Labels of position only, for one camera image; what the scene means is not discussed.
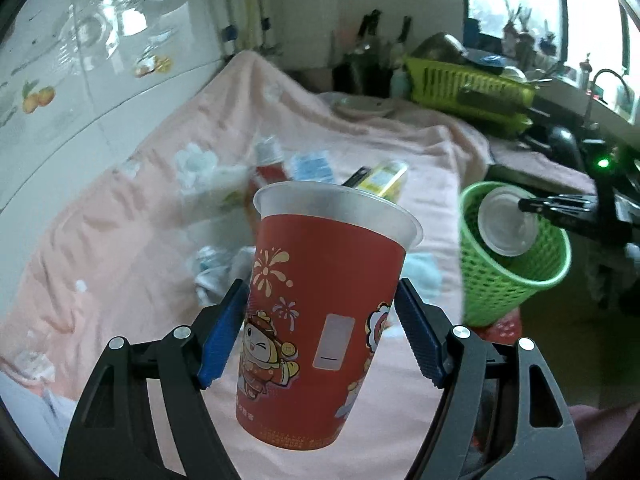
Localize white ceramic dish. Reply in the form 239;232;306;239
333;96;395;119

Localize black red cigarette box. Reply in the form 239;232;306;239
343;166;371;188

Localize red plastic stool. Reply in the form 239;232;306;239
473;316;522;344

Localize black knife block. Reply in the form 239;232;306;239
332;9;412;100

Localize pink towel table cover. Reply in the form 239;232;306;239
1;53;489;472

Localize lemon tea carton bottle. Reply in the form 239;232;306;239
356;159;409;204

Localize chrome sink faucet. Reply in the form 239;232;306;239
582;67;634;128

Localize black kettle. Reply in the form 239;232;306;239
547;126;585;171

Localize red paper cup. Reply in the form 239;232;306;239
235;181;422;451

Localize mauve dish towel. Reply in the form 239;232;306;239
487;136;596;194

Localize metal pot in rack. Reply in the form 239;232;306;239
411;32;468;64

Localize yellow gas pipe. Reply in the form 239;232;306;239
245;0;259;50

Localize green plastic trash basket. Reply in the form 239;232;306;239
459;181;572;326

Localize lime green dish rack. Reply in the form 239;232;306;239
405;58;535;136

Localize red pouch drink bottle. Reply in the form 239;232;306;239
253;136;290;188

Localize white round plastic lid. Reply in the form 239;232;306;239
477;185;538;258

